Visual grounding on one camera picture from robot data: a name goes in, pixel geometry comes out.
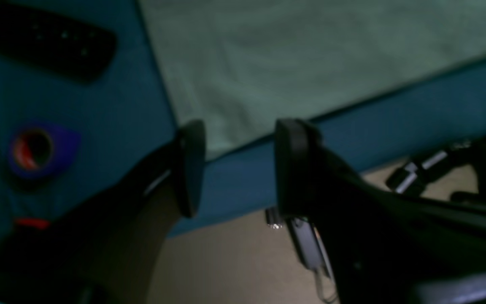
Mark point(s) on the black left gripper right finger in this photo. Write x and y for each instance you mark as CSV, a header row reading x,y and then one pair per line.
x,y
384,248

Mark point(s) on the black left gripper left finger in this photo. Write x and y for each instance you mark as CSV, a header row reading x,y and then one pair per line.
x,y
105,250

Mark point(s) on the light green T-shirt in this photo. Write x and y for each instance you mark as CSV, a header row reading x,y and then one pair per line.
x,y
241,64

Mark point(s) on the black orange clamp top right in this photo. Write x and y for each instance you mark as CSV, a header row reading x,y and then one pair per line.
x,y
31,223

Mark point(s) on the purple tape roll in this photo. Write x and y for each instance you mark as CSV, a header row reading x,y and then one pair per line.
x,y
41,150

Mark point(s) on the blue table cloth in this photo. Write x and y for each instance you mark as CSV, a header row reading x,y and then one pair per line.
x,y
124,114

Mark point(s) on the black remote control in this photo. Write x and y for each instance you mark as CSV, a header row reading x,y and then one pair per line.
x,y
54,42

